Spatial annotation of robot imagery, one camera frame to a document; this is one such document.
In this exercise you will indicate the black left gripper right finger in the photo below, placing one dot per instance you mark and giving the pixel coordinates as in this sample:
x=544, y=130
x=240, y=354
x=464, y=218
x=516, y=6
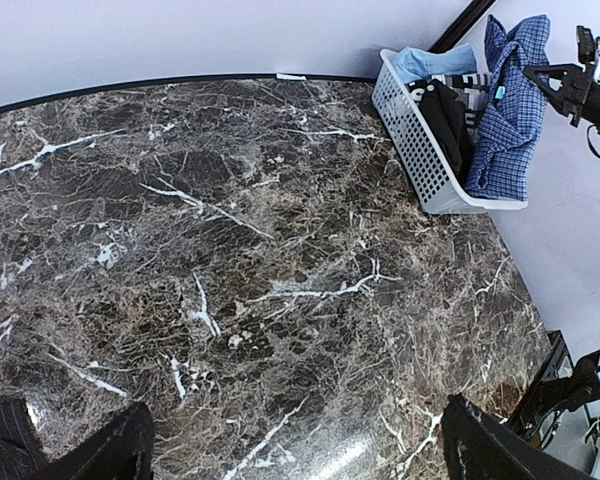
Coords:
x=478, y=447

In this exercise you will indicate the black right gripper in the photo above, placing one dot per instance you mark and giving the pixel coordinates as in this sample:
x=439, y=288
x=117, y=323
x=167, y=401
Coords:
x=550, y=81

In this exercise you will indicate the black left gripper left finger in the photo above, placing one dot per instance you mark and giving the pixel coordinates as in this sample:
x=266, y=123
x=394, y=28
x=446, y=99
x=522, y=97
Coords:
x=121, y=449

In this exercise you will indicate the blue checkered long sleeve shirt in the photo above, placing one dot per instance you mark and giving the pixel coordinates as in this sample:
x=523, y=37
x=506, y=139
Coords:
x=512, y=121

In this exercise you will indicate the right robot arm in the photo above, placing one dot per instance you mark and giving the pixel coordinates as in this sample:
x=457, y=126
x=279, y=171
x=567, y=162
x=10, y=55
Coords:
x=573, y=92

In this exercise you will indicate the black white plaid shirt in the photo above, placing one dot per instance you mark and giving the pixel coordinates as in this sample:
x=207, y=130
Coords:
x=472, y=90

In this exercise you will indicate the folded black striped shirt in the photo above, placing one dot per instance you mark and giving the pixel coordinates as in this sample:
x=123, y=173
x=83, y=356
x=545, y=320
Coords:
x=21, y=452

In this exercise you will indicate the black garment in basket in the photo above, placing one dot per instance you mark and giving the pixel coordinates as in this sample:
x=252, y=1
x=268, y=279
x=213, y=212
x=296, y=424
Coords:
x=445, y=114

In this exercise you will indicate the light blue shirt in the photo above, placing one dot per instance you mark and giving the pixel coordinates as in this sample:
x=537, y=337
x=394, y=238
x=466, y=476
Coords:
x=412, y=64

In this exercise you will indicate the white plastic laundry basket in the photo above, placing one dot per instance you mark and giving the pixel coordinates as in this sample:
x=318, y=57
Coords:
x=431, y=176

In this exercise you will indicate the white tape strip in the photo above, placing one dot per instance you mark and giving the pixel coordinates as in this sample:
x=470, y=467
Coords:
x=290, y=77

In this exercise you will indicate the right black corner post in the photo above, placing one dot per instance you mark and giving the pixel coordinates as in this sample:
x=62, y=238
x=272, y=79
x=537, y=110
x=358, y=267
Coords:
x=467, y=19

